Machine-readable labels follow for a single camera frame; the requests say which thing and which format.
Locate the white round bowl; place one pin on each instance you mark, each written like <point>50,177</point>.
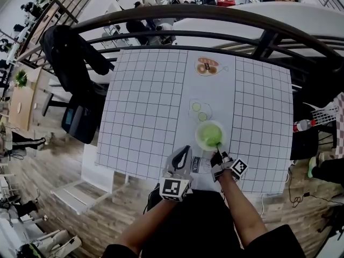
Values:
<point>199,140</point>

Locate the person's right forearm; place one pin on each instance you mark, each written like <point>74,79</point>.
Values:
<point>242,214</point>

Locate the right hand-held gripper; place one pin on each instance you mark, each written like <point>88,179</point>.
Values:
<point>239,169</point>

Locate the person's left forearm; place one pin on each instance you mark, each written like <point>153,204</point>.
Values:
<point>145,224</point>

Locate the black mesh office chair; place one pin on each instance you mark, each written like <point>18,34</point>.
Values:
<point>309,90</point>

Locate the black jacket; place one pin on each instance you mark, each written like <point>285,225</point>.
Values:
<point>67,55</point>

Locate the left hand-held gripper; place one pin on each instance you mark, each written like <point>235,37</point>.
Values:
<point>173,188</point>

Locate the person's black clothing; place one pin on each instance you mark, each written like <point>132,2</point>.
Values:
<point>199,224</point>

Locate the small green plant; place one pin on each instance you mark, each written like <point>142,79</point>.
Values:
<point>21,79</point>

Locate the red box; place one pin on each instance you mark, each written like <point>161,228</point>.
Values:
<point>225,0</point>

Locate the dark metal railing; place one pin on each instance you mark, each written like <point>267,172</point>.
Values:
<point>188,11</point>

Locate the white stool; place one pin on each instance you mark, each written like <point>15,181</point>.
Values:
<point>94,168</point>

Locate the light wooden desk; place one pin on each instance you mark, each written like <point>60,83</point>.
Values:
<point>22,109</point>

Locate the table with grid tablecloth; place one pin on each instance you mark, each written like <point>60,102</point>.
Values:
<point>139,111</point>

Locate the red label plastic bottle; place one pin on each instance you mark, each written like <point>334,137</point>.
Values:
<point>303,125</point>

